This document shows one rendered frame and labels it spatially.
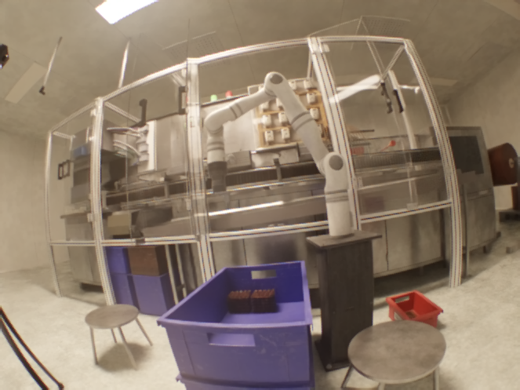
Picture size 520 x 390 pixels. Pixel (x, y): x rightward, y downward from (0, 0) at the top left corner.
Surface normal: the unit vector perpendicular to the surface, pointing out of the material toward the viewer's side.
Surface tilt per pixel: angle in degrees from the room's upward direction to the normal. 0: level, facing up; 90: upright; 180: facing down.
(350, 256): 90
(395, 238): 90
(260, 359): 90
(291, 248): 90
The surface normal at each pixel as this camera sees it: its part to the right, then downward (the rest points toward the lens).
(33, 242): 0.98, -0.13
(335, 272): -0.01, -0.07
